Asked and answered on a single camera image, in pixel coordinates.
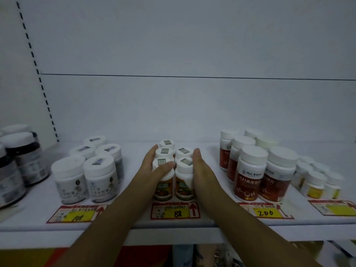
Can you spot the person's right hand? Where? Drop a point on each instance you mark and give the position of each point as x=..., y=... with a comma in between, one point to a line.
x=205, y=183

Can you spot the person's left hand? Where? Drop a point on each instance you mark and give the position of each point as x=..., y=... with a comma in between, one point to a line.
x=147, y=177

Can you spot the group of red-label bottles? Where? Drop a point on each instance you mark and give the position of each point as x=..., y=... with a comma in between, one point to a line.
x=251, y=180

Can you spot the group of small yellow-label bottles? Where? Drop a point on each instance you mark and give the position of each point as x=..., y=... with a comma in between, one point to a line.
x=314, y=189

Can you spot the person's left forearm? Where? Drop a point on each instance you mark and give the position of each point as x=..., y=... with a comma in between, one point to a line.
x=105, y=233

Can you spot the person's right forearm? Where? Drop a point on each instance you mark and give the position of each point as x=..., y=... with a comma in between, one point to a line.
x=250, y=236

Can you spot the slotted white shelf upright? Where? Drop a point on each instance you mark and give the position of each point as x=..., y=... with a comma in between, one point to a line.
x=39, y=77

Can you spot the red yellow price tag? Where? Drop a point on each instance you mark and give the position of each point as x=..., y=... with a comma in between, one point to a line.
x=335, y=208
x=265, y=211
x=76, y=214
x=175, y=211

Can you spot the beige tube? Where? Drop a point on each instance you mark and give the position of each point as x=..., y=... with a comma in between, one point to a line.
x=208, y=257

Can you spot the light blue tube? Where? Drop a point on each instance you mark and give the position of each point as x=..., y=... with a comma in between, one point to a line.
x=182, y=257

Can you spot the red sheet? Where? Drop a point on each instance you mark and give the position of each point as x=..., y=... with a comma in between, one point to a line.
x=144, y=257

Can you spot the white back panel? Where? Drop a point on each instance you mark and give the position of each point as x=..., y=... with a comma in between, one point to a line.
x=194, y=38

